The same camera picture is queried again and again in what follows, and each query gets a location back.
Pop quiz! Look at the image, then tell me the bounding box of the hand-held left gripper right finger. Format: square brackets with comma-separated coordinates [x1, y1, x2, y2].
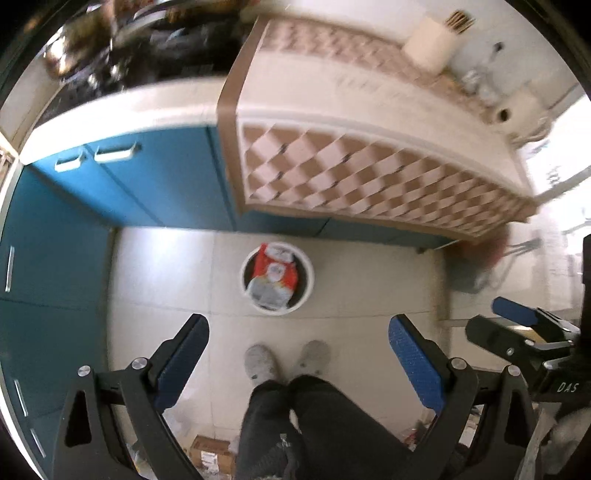
[388, 314, 541, 480]

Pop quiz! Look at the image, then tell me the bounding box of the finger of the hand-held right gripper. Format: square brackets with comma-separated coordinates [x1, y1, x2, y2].
[465, 316, 573, 358]
[492, 296, 583, 337]

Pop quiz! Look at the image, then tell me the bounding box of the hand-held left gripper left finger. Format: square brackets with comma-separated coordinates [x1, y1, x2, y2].
[51, 313, 211, 480]

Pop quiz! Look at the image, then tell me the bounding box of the white round trash bin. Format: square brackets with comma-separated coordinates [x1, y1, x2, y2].
[239, 241, 315, 315]

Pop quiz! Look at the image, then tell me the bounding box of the red and white sugar bag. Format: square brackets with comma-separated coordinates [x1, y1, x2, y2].
[247, 242, 298, 310]

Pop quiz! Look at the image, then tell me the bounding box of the grey shoe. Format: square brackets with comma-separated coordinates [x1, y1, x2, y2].
[291, 340, 331, 379]
[244, 344, 280, 388]

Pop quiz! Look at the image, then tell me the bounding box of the small cardboard box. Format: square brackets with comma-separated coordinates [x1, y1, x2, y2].
[189, 434, 236, 476]

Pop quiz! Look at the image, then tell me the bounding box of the person's right leg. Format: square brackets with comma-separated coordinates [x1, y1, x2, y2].
[288, 374, 416, 480]

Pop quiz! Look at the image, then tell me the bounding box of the person's leg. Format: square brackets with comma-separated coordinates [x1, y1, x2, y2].
[288, 374, 416, 480]
[235, 378, 301, 480]

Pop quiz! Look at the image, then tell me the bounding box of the person's left leg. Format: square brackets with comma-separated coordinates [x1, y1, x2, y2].
[235, 378, 301, 480]

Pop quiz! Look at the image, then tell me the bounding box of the blue kitchen cabinet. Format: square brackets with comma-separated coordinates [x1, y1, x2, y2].
[0, 124, 453, 480]

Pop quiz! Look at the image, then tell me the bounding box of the checkered table mat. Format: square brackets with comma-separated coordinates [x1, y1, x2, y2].
[217, 18, 541, 241]

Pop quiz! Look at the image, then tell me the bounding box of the white paper towel roll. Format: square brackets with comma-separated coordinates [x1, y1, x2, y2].
[489, 90, 546, 137]

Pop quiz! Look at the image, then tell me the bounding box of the white cylindrical chopstick holder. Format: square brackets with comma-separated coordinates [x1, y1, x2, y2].
[404, 16, 455, 75]

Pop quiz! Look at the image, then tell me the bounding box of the bundle of wooden chopsticks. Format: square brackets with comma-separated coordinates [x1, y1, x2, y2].
[443, 10, 476, 34]

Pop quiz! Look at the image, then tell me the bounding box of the white cabinet handle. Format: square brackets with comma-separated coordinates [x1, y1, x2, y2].
[54, 154, 88, 172]
[93, 143, 141, 162]

